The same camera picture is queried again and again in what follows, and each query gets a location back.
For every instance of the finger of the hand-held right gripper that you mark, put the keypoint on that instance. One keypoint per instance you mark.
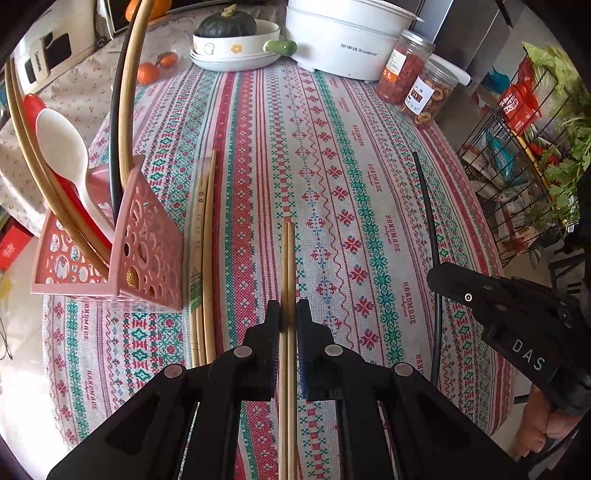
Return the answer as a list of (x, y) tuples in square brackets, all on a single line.
[(457, 290)]

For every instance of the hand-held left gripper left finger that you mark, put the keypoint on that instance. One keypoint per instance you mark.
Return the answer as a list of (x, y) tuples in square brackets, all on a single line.
[(276, 337)]

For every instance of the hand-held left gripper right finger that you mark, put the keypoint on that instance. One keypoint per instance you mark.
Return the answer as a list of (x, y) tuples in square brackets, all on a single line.
[(302, 341)]

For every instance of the light wooden chopstick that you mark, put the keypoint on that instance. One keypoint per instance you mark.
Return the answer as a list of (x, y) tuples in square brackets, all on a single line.
[(37, 138), (129, 83), (210, 300), (292, 277), (27, 152), (203, 323), (283, 277)]

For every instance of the pink utensil holder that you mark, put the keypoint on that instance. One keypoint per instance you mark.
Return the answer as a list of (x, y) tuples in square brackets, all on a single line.
[(147, 249)]

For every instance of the person's right hand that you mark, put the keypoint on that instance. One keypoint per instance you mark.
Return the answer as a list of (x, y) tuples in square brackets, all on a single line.
[(545, 424)]

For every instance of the pale printed chopstick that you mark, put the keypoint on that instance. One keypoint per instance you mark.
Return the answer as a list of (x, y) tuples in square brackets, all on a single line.
[(197, 258)]

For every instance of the striped patterned tablecloth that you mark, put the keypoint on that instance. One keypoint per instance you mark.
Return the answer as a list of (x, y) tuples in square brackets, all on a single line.
[(360, 221)]

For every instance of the blue snack packet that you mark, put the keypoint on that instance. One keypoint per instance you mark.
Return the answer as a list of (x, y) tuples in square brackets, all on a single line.
[(502, 154)]

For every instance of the leafy green herbs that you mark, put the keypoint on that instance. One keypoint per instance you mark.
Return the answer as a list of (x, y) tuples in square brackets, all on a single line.
[(565, 175)]

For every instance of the red snack bag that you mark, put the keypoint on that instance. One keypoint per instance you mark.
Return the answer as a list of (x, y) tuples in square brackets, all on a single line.
[(519, 104)]

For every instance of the red snack jar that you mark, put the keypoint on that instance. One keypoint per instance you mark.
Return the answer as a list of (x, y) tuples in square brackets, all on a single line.
[(401, 69)]

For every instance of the napa cabbage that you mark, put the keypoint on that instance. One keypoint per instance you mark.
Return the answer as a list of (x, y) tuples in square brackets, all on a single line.
[(554, 64)]

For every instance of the grey refrigerator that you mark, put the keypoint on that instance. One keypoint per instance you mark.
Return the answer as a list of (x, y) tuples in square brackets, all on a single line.
[(457, 27)]

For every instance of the white electric pot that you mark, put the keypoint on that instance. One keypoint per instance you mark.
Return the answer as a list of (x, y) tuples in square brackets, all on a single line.
[(341, 41)]

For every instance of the red box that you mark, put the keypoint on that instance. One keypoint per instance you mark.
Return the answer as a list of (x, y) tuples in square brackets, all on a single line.
[(14, 249)]

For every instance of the white plate stack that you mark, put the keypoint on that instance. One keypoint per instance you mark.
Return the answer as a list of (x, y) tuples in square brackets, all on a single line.
[(231, 62)]

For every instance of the orange tomatoes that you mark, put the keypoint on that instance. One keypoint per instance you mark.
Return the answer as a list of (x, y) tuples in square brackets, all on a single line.
[(148, 74)]

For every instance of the white spoon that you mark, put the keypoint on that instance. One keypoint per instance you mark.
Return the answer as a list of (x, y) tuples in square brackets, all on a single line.
[(60, 138)]

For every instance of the small tangerine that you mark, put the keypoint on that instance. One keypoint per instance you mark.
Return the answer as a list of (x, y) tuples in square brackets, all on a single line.
[(167, 60)]

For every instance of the green kabocha squash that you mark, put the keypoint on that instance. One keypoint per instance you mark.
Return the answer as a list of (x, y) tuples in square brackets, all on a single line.
[(226, 23)]

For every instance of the red spoon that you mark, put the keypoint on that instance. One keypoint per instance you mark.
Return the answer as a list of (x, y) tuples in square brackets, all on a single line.
[(30, 106)]

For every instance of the large orange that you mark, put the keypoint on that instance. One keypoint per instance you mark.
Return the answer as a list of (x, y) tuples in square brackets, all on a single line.
[(161, 8)]

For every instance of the black microwave oven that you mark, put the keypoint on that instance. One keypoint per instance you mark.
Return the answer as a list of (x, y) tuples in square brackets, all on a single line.
[(115, 14)]

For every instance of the cream air fryer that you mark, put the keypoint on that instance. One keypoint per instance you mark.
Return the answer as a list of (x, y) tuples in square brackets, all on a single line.
[(46, 57)]

